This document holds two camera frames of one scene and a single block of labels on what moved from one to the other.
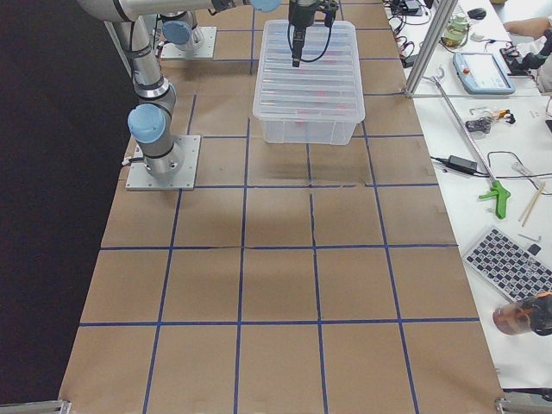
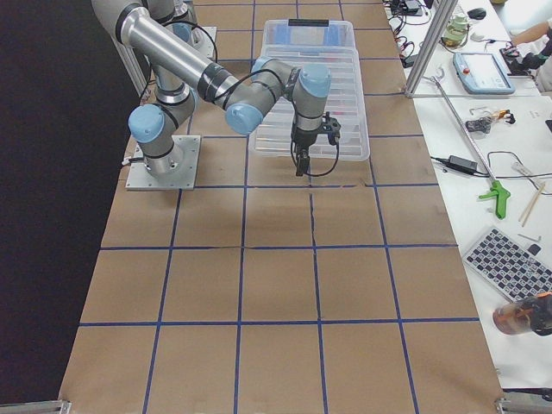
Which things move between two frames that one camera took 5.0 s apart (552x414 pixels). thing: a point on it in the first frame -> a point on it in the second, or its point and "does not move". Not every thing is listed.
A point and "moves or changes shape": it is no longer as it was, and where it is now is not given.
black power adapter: x=461 y=164 does not move
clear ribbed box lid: x=328 y=90 moves or changes shape
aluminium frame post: x=442 y=18 does not move
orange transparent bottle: x=527 y=316 does not move
